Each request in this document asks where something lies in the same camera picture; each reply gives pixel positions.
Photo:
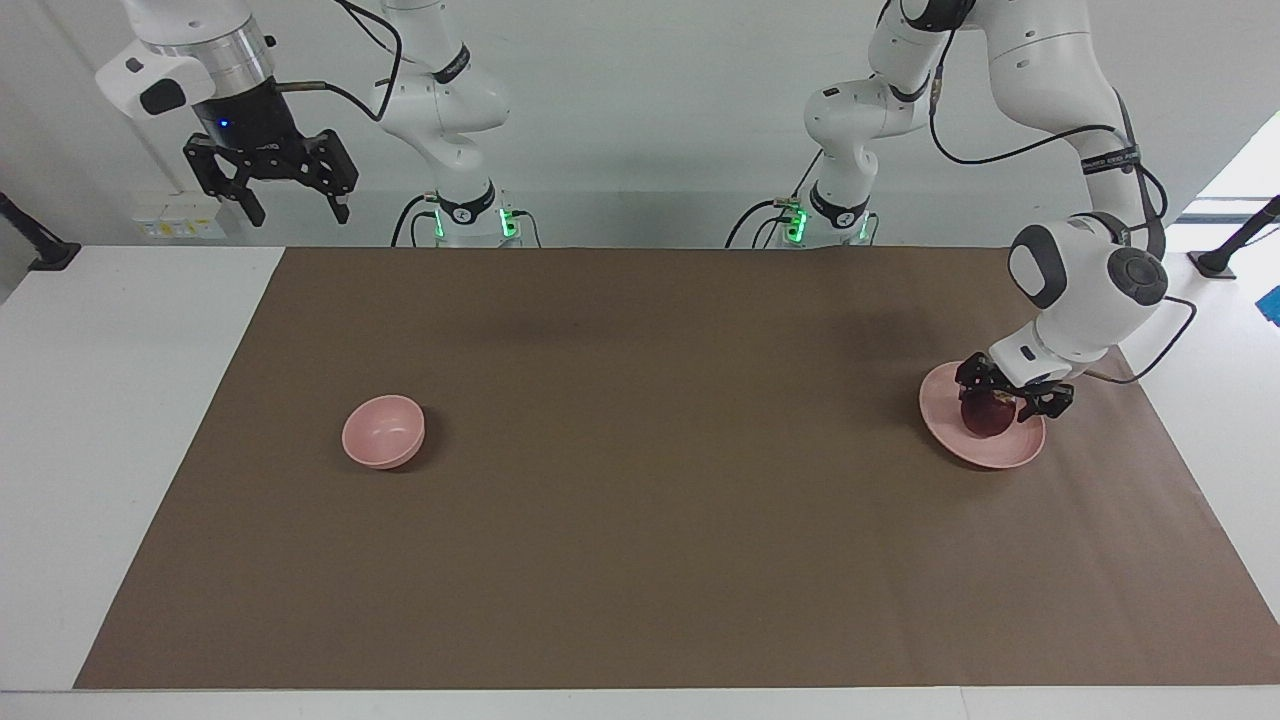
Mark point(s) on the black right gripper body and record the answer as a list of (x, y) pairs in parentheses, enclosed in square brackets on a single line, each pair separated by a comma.
[(250, 122)]

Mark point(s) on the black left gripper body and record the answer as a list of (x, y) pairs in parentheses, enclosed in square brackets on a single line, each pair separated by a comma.
[(1018, 395)]

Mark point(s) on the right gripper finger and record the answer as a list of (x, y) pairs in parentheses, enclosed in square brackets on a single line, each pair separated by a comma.
[(334, 165), (207, 168)]

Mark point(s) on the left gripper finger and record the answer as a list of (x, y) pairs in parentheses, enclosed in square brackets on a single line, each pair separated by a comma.
[(975, 378), (1050, 402)]

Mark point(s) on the dark red apple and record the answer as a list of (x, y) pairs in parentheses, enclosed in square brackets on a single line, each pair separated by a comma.
[(988, 418)]

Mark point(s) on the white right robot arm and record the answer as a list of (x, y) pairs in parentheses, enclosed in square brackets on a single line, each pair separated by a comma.
[(450, 100)]

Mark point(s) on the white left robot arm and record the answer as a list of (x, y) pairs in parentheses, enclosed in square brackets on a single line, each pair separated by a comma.
[(1050, 60)]

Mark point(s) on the pink plate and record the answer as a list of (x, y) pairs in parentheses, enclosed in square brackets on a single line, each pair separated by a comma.
[(945, 420)]

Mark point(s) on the pink bowl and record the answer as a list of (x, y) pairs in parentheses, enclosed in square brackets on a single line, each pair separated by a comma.
[(380, 430)]

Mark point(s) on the black clamp stand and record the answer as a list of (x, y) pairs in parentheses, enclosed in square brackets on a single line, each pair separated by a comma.
[(50, 255), (1215, 262)]

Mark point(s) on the blue object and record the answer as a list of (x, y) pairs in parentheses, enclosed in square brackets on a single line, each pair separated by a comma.
[(1272, 305)]

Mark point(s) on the brown table mat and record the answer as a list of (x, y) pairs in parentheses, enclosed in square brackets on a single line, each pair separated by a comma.
[(650, 500)]

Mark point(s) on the white wall socket box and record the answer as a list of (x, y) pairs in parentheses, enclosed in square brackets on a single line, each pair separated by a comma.
[(180, 215)]

